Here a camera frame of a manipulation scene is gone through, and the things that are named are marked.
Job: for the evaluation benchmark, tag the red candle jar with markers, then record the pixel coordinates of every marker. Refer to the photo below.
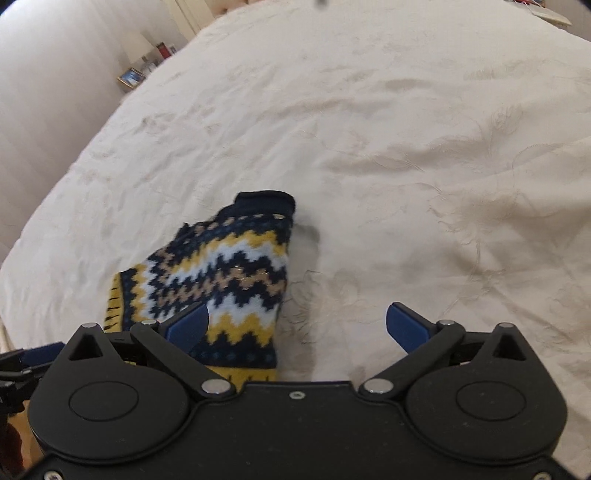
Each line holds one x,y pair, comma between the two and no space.
162,50

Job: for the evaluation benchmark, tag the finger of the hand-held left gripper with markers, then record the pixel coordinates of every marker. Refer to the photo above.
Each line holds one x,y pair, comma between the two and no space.
39,354

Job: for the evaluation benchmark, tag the navy yellow zigzag knit sweater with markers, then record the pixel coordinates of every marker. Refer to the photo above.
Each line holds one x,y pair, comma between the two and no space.
221,281

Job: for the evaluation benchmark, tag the white bedspread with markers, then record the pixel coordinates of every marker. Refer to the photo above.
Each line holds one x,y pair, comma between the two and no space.
369,184

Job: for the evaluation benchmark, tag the white curtain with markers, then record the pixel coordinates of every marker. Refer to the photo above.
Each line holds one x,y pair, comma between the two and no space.
60,92

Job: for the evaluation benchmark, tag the gold picture frame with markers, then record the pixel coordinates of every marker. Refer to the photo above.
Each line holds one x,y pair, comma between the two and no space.
131,78

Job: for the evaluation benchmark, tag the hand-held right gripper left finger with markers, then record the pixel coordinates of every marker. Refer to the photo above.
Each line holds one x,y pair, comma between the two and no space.
187,326

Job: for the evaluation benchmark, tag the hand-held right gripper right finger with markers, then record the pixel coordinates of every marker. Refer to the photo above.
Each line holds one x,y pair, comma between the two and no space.
407,328

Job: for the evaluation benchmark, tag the white bedside table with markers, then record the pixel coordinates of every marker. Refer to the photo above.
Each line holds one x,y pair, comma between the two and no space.
147,69

